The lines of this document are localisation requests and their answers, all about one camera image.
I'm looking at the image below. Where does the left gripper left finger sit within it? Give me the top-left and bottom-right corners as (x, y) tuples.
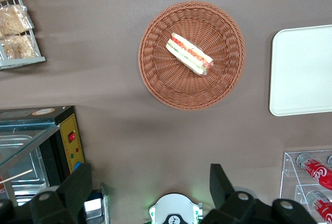
(0, 163), (93, 224)

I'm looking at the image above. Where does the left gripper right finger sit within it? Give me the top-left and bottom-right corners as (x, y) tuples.
(201, 163), (320, 224)

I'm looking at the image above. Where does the triangle sandwich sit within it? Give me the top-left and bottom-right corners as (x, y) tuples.
(165, 32), (215, 77)

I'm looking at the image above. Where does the round brown wicker basket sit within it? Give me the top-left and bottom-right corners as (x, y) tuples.
(137, 1), (246, 111)

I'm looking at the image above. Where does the tray of packaged snacks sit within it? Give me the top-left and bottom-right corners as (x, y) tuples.
(0, 0), (47, 71)

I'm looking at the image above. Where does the cream plastic tray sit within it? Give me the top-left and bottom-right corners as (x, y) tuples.
(269, 24), (332, 117)

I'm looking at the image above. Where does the black food warmer cabinet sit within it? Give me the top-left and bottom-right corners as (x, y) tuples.
(0, 105), (112, 224)

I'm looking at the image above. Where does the steel warmer pan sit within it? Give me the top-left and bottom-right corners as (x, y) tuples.
(0, 134), (50, 187)
(11, 186), (52, 206)

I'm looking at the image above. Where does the wooden skewer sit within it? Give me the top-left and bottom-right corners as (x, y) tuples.
(0, 169), (34, 184)

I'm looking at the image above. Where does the clear acrylic bottle rack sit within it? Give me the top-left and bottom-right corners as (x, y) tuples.
(279, 148), (332, 224)

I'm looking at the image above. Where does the red cola bottle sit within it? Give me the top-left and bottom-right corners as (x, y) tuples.
(296, 152), (332, 191)
(306, 189), (332, 222)

